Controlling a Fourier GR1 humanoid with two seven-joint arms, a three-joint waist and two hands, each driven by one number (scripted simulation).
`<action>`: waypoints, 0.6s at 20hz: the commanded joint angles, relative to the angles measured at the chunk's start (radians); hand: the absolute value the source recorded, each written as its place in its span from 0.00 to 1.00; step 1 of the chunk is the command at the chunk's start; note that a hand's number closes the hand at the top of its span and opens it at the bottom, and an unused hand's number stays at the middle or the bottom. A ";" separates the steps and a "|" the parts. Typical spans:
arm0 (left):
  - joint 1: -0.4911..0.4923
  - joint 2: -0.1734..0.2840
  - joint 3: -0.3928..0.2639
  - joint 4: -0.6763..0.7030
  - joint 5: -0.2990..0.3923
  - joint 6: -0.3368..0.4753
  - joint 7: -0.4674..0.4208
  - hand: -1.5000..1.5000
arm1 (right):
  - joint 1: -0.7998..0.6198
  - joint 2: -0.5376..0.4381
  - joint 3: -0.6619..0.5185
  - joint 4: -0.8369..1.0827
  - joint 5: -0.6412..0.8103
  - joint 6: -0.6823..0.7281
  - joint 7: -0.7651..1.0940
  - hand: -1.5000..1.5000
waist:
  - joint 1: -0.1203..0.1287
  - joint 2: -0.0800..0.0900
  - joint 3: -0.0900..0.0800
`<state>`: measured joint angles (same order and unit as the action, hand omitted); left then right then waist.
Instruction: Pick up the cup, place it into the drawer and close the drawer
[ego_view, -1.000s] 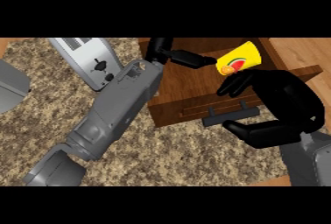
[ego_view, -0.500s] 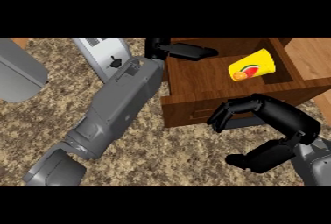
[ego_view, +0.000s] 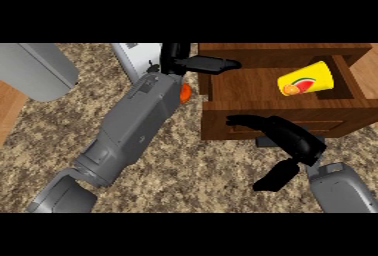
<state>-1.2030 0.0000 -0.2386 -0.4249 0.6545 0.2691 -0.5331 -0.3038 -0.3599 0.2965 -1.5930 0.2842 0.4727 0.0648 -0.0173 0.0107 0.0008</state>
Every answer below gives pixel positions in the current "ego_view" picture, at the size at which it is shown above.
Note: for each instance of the yellow cup with fruit print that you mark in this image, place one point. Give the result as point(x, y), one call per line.
point(307, 80)

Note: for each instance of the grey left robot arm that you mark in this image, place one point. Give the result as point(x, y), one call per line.
point(137, 116)

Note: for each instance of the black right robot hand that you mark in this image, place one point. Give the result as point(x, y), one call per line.
point(292, 136)

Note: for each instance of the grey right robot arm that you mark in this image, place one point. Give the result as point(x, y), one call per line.
point(341, 191)

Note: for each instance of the orange fruit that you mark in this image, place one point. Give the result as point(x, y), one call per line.
point(184, 94)

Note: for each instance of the brown wooden drawer front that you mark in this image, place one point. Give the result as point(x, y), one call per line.
point(215, 126)

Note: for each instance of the white appliance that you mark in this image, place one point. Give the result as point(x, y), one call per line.
point(137, 58)

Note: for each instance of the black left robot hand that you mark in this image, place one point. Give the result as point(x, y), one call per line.
point(200, 64)

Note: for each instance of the grey rounded appliance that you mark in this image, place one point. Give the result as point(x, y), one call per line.
point(34, 70)

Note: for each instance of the brown wooden drawer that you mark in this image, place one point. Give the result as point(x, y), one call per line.
point(243, 85)
point(215, 126)

